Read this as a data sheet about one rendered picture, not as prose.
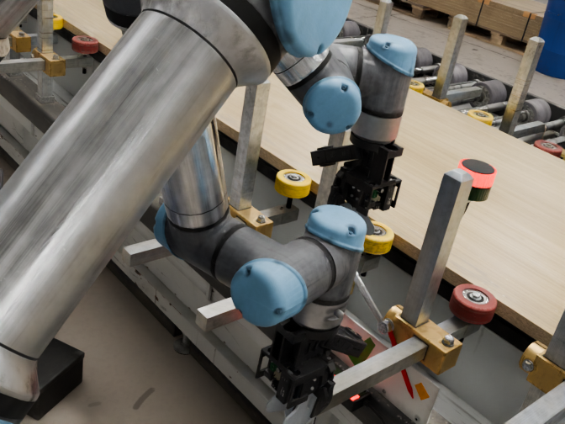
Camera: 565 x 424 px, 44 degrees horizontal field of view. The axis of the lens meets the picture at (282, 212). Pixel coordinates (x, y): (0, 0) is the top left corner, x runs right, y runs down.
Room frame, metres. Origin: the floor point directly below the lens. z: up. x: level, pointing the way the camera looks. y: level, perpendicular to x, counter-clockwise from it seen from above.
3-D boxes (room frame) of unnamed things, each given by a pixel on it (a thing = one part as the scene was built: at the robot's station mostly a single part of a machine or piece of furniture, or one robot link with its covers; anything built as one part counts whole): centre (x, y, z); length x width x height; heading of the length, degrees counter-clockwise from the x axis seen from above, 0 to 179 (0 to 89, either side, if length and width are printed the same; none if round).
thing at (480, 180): (1.05, -0.29, 1.15); 0.06 x 0.06 x 0.02
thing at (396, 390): (1.02, -0.22, 0.75); 0.26 x 0.01 x 0.10; 45
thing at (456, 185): (1.01, -0.26, 0.92); 0.03 x 0.03 x 0.48; 45
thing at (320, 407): (0.76, -0.09, 0.90); 0.05 x 0.02 x 0.09; 45
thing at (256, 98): (1.37, 0.10, 0.90); 0.03 x 0.03 x 0.48; 45
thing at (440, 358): (1.00, -0.28, 0.85); 0.13 x 0.06 x 0.05; 45
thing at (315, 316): (0.76, -0.07, 1.04); 0.08 x 0.08 x 0.05
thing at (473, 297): (1.07, -0.37, 0.85); 0.08 x 0.08 x 0.11
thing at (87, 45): (2.12, 0.70, 0.85); 0.08 x 0.08 x 0.11
